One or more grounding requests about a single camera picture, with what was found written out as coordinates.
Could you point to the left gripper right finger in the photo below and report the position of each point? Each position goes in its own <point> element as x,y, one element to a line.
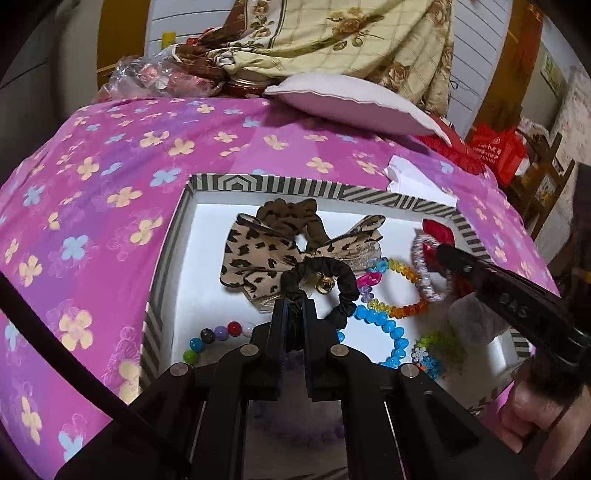
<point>323,371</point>

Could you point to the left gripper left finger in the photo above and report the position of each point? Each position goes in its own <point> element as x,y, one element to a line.
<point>265,369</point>

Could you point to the black scrunchie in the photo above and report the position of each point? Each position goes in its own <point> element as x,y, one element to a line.
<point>332,275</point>

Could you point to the light blue fluffy headband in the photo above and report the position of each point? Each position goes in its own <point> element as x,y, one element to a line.
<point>475,322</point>

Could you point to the leopard print bow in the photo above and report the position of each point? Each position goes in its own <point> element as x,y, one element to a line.
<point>255,255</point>

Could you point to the person's right hand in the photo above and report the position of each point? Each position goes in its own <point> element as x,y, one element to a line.
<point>526,409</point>

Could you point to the striped white tray box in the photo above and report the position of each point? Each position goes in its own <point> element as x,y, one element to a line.
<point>186,294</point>

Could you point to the wooden shelf rack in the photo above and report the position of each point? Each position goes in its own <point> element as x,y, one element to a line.
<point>535,193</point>

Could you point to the white paper piece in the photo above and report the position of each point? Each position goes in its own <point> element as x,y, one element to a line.
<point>406,179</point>

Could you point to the red shopping bag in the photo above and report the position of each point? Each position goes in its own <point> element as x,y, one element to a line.
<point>503,152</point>

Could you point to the red cushion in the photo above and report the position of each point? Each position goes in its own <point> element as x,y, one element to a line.
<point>457,151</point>

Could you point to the pink floral bedspread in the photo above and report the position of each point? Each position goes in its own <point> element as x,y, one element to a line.
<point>83,219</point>

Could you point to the white pillow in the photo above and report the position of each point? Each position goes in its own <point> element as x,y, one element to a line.
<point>356,102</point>

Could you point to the clear plastic bag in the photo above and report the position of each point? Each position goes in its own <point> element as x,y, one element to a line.
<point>178,71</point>

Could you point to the cream floral quilt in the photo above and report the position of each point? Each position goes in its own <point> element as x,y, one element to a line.
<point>404,46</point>

